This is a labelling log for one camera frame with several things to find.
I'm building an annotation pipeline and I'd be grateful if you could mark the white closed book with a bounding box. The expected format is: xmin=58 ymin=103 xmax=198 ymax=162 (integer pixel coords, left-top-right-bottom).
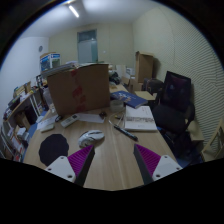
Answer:
xmin=125 ymin=106 xmax=157 ymax=131

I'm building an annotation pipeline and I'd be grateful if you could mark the grey door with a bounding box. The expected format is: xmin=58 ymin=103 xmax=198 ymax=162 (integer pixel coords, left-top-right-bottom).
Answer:
xmin=77 ymin=30 xmax=98 ymax=63

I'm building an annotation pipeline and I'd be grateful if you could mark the ceiling fluorescent light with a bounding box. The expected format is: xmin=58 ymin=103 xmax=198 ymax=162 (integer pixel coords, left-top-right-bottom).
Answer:
xmin=69 ymin=5 xmax=79 ymax=18

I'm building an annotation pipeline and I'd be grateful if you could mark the white small device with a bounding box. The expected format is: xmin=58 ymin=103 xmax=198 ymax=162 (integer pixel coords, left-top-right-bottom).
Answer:
xmin=40 ymin=124 xmax=55 ymax=133

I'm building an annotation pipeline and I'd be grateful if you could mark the large brown cardboard box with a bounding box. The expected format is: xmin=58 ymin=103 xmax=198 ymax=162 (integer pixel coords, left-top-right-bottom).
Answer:
xmin=47 ymin=64 xmax=110 ymax=115

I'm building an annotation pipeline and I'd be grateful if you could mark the black office chair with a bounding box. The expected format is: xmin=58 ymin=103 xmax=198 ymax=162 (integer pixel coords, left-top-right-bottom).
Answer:
xmin=152 ymin=71 xmax=195 ymax=156

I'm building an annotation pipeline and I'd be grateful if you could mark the white remote control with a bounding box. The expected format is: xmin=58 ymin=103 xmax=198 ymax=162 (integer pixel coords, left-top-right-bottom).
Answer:
xmin=61 ymin=114 xmax=79 ymax=128

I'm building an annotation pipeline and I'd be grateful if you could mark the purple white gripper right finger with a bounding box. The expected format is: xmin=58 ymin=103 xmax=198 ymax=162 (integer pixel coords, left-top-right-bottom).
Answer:
xmin=134 ymin=144 xmax=182 ymax=185

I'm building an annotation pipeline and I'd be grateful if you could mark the blue white box on shelf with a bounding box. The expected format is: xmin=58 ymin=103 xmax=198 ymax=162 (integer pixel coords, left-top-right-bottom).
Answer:
xmin=40 ymin=52 xmax=61 ymax=71

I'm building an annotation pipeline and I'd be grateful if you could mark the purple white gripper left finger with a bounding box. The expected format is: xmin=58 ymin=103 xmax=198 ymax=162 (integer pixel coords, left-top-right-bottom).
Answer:
xmin=46 ymin=145 xmax=95 ymax=186

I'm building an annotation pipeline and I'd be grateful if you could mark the blue book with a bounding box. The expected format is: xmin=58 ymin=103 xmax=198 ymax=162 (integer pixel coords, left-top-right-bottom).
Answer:
xmin=110 ymin=91 xmax=148 ymax=109

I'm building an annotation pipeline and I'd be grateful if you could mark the tall cardboard box background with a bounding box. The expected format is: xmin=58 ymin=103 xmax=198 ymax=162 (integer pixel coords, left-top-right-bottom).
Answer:
xmin=135 ymin=51 xmax=154 ymax=83

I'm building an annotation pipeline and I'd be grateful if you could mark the black round mouse pad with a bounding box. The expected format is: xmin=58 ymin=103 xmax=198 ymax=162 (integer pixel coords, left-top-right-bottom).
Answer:
xmin=39 ymin=134 xmax=69 ymax=166

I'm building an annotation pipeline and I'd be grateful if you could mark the clear plastic container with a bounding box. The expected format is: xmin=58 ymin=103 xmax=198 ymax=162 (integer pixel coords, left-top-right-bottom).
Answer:
xmin=110 ymin=100 xmax=124 ymax=112

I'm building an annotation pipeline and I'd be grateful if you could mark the wooden shelf unit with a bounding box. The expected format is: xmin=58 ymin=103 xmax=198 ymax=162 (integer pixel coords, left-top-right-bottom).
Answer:
xmin=0 ymin=88 xmax=45 ymax=161

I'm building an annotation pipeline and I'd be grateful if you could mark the black marker pen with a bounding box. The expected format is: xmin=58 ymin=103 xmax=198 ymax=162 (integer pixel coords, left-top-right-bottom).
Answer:
xmin=113 ymin=125 xmax=138 ymax=141

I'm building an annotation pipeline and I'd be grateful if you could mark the white grey computer mouse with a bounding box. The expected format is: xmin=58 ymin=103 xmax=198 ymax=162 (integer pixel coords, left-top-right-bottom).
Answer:
xmin=78 ymin=130 xmax=105 ymax=148

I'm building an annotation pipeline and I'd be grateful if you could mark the white paper sheet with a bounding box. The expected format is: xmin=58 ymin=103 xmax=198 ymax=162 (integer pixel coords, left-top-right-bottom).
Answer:
xmin=78 ymin=113 xmax=104 ymax=123

